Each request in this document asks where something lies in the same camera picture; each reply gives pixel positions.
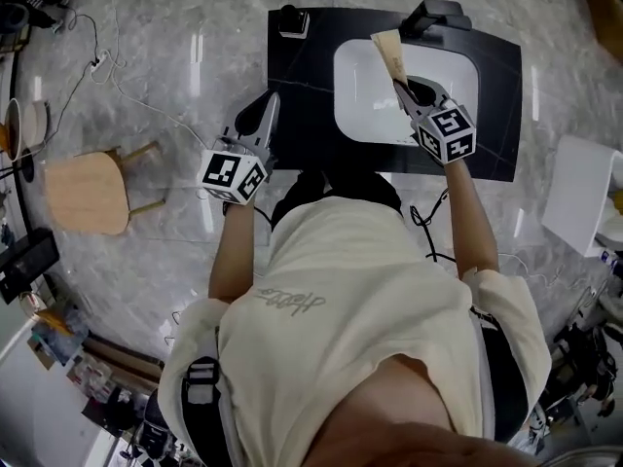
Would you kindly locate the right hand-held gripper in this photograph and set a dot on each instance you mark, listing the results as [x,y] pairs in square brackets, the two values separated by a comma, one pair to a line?
[448,134]

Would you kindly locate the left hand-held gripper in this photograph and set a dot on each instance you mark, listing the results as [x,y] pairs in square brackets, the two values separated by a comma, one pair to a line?
[229,173]

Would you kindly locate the brown paper piece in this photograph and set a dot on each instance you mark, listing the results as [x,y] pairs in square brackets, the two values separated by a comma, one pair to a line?
[389,51]

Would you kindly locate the person's left forearm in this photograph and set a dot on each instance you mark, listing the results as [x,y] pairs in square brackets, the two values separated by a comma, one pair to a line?
[233,256]

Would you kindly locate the person's right forearm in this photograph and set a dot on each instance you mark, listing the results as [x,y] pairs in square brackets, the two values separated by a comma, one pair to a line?
[469,222]

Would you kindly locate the black vanity cabinet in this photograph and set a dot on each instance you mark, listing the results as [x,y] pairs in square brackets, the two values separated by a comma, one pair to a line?
[302,115]

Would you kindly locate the white sink basin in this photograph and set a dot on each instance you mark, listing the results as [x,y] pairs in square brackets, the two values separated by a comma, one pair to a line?
[365,90]

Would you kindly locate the black faucet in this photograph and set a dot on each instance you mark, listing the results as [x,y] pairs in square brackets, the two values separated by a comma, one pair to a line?
[433,15]

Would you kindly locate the small black white device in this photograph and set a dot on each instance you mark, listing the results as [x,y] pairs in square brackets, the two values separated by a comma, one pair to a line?
[293,22]

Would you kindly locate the person's black trousers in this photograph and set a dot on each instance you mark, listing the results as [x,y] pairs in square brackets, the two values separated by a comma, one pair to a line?
[340,183]

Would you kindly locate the white power strip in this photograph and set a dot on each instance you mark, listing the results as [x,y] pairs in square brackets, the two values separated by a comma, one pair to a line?
[99,61]

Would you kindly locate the white vanity cabinet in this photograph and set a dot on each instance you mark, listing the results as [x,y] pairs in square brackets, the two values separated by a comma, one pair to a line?
[579,192]

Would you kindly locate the wooden stool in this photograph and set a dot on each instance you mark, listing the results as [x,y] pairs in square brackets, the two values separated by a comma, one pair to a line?
[87,188]

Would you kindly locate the person's cream t-shirt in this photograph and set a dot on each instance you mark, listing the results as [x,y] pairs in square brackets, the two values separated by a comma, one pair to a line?
[350,285]

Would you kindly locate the round white coffee table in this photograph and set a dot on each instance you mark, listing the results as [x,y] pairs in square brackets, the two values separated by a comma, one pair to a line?
[36,124]

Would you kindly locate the black rectangular box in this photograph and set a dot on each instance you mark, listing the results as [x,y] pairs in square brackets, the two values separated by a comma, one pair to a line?
[26,265]

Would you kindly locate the cluttered shelf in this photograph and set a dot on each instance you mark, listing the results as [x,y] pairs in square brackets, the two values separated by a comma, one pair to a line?
[97,368]

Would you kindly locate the person's face and neck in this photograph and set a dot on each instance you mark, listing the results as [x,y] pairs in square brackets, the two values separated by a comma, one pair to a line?
[404,406]

